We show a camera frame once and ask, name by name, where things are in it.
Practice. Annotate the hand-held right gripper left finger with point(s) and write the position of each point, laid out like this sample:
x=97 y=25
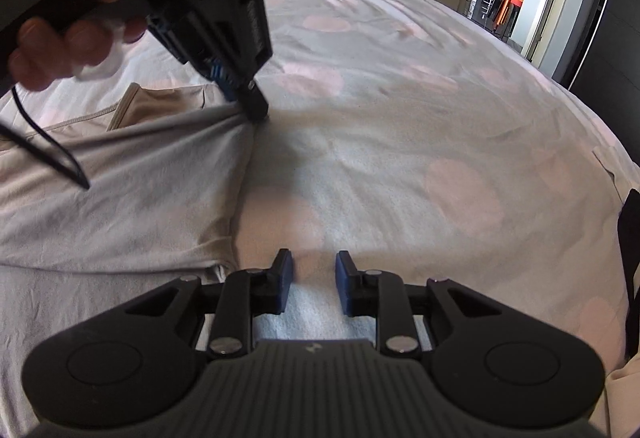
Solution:
x=282 y=280

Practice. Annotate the orange chair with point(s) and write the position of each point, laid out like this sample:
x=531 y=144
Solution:
x=510 y=10

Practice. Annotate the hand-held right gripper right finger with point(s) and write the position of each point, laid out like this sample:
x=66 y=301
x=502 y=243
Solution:
x=344 y=283

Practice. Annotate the beige long sleeve shirt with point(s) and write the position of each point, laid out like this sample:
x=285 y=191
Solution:
x=125 y=178

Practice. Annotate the person's left hand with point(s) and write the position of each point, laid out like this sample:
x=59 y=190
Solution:
x=60 y=52

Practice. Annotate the polka dot bed sheet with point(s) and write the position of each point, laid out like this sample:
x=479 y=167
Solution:
x=400 y=117

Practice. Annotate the black sliding wardrobe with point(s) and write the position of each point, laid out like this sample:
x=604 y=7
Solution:
x=620 y=17

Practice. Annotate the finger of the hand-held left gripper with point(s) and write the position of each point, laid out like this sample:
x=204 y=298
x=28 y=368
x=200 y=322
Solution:
x=225 y=80
x=256 y=102

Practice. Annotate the white garment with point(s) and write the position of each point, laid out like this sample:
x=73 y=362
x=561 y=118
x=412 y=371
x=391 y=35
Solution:
x=625 y=393

